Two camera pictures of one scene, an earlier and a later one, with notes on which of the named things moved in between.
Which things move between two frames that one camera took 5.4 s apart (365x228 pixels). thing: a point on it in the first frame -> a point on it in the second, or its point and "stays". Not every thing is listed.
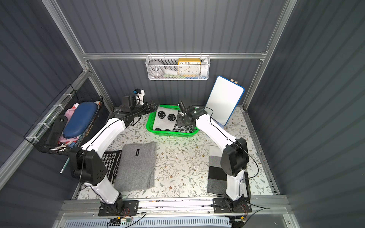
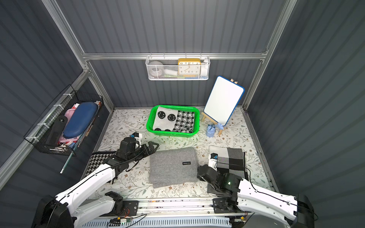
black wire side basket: [60, 132] stays
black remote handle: [56, 132] stays
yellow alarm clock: [189, 67] stays
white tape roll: [156, 68] stays
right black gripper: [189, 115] -> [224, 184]
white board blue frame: [224, 100] stays
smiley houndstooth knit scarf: [165, 119] stays
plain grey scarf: [136, 168] -> [173, 167]
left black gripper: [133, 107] -> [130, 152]
